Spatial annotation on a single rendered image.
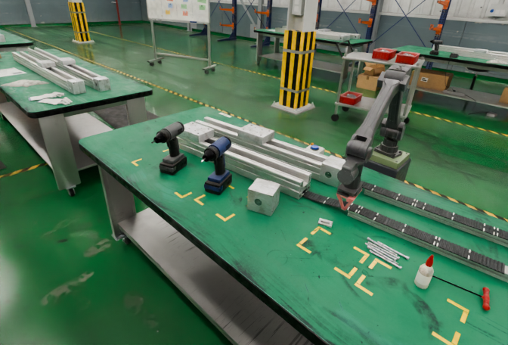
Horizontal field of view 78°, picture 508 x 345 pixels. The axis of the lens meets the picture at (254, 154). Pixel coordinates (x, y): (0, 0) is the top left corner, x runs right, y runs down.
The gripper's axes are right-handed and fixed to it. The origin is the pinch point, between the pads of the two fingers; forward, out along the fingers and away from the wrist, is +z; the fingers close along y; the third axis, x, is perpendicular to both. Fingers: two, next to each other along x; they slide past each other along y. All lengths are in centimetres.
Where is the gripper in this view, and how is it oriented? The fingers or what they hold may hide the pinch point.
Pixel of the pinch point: (346, 204)
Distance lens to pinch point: 129.4
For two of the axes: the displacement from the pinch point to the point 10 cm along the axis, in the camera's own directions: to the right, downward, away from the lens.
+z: -0.4, 8.9, 4.5
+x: 8.0, 3.0, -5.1
